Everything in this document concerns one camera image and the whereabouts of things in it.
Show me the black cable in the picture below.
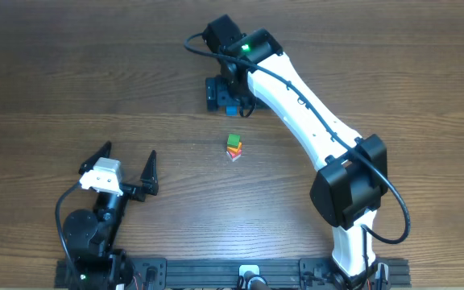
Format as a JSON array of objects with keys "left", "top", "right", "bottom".
[
  {"left": 54, "top": 181, "right": 82, "bottom": 290},
  {"left": 183, "top": 31, "right": 412, "bottom": 246}
]

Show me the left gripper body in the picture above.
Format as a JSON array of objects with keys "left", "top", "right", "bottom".
[{"left": 118, "top": 183, "right": 147, "bottom": 202}]

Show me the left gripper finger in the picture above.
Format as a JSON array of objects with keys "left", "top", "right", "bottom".
[
  {"left": 139, "top": 149, "right": 160, "bottom": 197},
  {"left": 78, "top": 140, "right": 113, "bottom": 175}
]

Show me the mounting rail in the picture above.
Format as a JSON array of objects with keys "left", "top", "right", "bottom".
[{"left": 54, "top": 257, "right": 412, "bottom": 290}]

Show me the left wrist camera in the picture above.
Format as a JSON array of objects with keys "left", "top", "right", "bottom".
[{"left": 79, "top": 157, "right": 124, "bottom": 197}]

